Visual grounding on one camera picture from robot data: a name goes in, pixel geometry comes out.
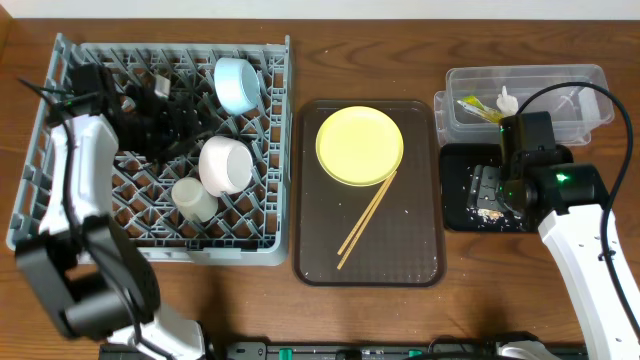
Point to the black waste tray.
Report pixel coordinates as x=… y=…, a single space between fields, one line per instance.
x=457 y=190

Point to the white cup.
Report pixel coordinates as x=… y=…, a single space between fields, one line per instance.
x=193 y=201

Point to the yellow plate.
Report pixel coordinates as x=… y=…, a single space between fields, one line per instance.
x=359 y=146

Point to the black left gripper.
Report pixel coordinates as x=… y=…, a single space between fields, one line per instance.
x=151 y=118

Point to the crumpled white tissue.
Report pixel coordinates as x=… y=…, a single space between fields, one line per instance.
x=507 y=103

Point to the yellow green wrapper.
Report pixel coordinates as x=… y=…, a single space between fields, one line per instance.
x=474 y=106

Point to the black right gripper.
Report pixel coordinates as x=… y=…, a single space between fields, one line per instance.
x=486 y=190

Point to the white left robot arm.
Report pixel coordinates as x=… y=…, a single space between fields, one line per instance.
x=87 y=274

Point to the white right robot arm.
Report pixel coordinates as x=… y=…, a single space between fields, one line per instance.
x=585 y=247

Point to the light blue bowl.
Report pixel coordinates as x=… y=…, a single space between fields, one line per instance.
x=237 y=85

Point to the rice food scraps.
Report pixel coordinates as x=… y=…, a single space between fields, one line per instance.
x=490 y=214

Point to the grey dishwasher rack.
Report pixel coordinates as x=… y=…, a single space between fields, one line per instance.
x=250 y=228

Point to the white rice bowl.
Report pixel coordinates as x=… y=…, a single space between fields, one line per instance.
x=225 y=166

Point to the wooden chopstick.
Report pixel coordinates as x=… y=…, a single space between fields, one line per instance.
x=365 y=215
x=362 y=227

